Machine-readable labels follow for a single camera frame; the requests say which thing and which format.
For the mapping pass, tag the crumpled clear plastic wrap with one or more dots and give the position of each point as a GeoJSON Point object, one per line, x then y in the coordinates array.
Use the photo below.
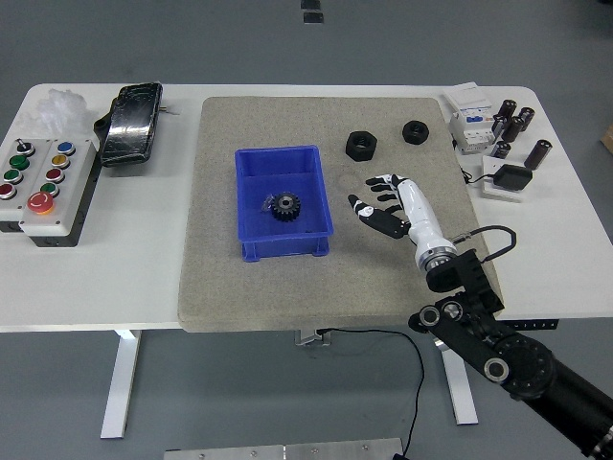
{"type": "Point", "coordinates": [57, 112]}

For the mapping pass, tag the white circuit breaker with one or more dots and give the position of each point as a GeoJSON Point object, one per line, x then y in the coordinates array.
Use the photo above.
{"type": "Point", "coordinates": [471, 120]}

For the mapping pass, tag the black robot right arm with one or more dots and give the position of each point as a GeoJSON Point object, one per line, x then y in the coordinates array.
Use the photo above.
{"type": "Point", "coordinates": [460, 278]}

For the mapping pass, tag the black plastic-wrapped foot pedal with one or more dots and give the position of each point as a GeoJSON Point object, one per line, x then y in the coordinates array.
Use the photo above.
{"type": "Point", "coordinates": [129, 124]}

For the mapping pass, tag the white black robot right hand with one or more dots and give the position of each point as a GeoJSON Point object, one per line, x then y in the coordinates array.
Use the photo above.
{"type": "Point", "coordinates": [421, 215]}

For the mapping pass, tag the brown cardboard box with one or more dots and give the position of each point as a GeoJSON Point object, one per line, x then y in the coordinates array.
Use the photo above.
{"type": "Point", "coordinates": [608, 136]}

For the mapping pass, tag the white emergency stop button box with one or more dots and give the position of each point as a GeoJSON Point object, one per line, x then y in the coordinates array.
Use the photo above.
{"type": "Point", "coordinates": [72, 191]}

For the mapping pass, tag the black cylindrical capacitor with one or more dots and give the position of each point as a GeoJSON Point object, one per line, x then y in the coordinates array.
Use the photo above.
{"type": "Point", "coordinates": [498, 126]}
{"type": "Point", "coordinates": [500, 149]}
{"type": "Point", "coordinates": [506, 109]}
{"type": "Point", "coordinates": [538, 153]}
{"type": "Point", "coordinates": [525, 118]}
{"type": "Point", "coordinates": [513, 128]}

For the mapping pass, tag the grey metal plate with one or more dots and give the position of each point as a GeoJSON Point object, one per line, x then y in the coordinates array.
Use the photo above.
{"type": "Point", "coordinates": [287, 451]}

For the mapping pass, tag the black flat adapter puck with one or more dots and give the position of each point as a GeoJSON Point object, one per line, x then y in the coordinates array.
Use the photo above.
{"type": "Point", "coordinates": [512, 176]}

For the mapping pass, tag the white square plate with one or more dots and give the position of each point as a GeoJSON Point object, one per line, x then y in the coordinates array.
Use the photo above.
{"type": "Point", "coordinates": [489, 165]}

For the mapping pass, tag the grey-brown felt mat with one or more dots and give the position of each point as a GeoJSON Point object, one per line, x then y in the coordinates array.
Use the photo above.
{"type": "Point", "coordinates": [287, 287]}

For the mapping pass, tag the white table leg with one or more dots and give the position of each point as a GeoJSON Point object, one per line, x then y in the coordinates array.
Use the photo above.
{"type": "Point", "coordinates": [120, 383]}
{"type": "Point", "coordinates": [462, 397]}

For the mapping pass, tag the large black gear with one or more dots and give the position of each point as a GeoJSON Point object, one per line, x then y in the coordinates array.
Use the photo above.
{"type": "Point", "coordinates": [286, 207]}

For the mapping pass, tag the large black hex nut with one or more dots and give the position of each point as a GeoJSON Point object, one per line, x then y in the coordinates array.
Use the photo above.
{"type": "Point", "coordinates": [361, 146]}

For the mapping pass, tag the blue plastic box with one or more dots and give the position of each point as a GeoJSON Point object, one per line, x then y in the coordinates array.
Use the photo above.
{"type": "Point", "coordinates": [311, 211]}

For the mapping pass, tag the silver under-table bracket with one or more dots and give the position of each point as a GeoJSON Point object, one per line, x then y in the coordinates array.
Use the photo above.
{"type": "Point", "coordinates": [306, 338]}

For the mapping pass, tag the white selector switch button box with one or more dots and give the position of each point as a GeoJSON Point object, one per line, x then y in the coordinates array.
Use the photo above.
{"type": "Point", "coordinates": [29, 165]}

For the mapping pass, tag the black floor marker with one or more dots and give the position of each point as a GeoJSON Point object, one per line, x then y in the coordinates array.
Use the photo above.
{"type": "Point", "coordinates": [312, 18]}
{"type": "Point", "coordinates": [311, 4]}

